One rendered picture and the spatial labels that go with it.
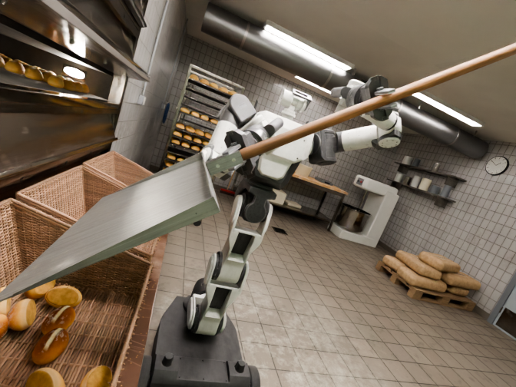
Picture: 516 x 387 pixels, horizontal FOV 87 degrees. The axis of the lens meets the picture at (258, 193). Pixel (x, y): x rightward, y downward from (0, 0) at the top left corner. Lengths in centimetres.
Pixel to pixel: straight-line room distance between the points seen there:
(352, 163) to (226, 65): 352
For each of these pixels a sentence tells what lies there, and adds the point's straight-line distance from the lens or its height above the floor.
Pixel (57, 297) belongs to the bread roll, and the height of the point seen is 63.
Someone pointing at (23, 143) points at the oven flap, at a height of 101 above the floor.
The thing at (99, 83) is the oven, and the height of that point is 127.
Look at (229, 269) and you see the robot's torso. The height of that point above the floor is 66.
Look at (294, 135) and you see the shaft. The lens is 72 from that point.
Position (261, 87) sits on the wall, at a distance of 587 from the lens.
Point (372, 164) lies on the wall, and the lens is 710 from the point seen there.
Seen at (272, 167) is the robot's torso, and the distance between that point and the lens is 117.
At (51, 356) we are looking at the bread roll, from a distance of 94.
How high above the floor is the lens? 129
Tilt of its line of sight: 11 degrees down
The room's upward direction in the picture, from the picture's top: 20 degrees clockwise
